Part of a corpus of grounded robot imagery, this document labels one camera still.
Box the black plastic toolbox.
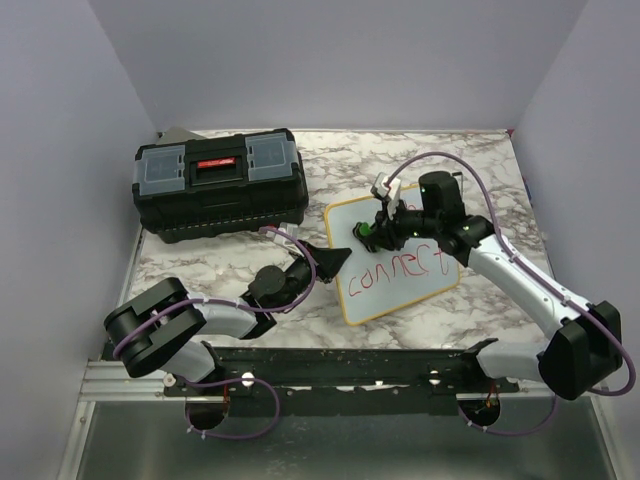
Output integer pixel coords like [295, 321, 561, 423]
[132, 128, 309, 244]

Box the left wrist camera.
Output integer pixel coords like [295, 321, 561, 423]
[270, 222, 299, 249]

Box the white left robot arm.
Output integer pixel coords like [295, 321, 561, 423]
[103, 241, 352, 395]

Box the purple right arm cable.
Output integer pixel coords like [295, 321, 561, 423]
[389, 151, 637, 435]

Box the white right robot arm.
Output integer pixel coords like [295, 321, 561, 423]
[353, 171, 623, 400]

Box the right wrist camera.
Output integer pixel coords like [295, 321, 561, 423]
[370, 173, 401, 219]

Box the green whiteboard eraser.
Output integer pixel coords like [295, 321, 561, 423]
[353, 222, 372, 240]

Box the black wire whiteboard stand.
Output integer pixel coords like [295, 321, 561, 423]
[451, 171, 464, 198]

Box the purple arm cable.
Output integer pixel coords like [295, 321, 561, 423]
[389, 151, 637, 435]
[113, 225, 319, 441]

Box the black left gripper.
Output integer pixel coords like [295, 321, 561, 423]
[276, 241, 352, 314]

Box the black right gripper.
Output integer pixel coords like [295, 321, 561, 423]
[364, 195, 441, 251]

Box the yellow framed whiteboard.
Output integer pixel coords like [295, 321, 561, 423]
[324, 196, 461, 326]

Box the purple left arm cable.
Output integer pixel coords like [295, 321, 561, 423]
[113, 225, 319, 441]

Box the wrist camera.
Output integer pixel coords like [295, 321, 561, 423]
[370, 173, 401, 219]
[270, 222, 299, 249]

